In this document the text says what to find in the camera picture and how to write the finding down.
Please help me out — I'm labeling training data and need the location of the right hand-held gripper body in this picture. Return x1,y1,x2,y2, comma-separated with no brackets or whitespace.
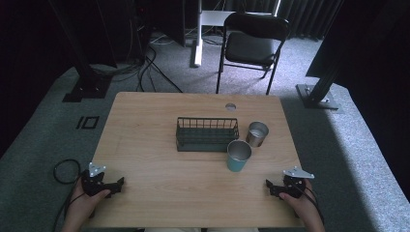
281,165,315,198

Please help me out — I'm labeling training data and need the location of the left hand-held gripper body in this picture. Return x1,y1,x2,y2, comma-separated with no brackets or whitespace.
79,161,112,197

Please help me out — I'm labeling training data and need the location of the person's right hand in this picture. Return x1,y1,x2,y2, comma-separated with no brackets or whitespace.
278,179,322,224

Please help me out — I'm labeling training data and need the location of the person's left hand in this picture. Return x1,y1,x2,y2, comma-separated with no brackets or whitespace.
68,180,111,228

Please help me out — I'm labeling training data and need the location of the teal metal cup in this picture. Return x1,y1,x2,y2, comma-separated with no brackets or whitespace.
226,139,252,173

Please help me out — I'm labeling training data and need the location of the silver metal cup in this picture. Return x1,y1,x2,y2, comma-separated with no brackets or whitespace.
245,121,270,149

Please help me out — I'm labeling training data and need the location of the black metal stand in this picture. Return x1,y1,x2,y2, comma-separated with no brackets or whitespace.
295,0,410,111
47,0,113,103

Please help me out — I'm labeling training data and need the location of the black folding chair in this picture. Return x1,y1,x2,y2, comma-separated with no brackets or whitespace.
215,12,290,96

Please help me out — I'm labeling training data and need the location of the black cabinet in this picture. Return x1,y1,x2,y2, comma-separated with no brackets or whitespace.
133,0,188,48

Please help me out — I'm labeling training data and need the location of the dark curtain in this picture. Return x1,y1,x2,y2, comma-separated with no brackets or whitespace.
221,0,344,42

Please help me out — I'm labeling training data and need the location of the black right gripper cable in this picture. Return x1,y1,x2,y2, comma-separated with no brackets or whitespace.
289,180,325,225

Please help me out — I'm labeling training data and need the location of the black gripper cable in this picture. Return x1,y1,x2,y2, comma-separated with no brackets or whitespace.
51,158,85,232
289,180,325,225

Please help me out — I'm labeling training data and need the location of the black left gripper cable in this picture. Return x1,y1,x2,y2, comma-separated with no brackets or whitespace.
51,158,85,232

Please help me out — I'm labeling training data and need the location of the dark wire basket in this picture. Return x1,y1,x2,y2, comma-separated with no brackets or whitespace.
175,116,241,153

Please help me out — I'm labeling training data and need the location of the bundle of floor cables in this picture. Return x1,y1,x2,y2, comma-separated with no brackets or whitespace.
89,61,144,82

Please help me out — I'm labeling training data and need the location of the black floor cable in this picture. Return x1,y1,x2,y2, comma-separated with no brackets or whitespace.
136,46,184,94

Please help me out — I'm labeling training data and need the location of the white desk frame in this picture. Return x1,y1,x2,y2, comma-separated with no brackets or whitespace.
192,0,282,68

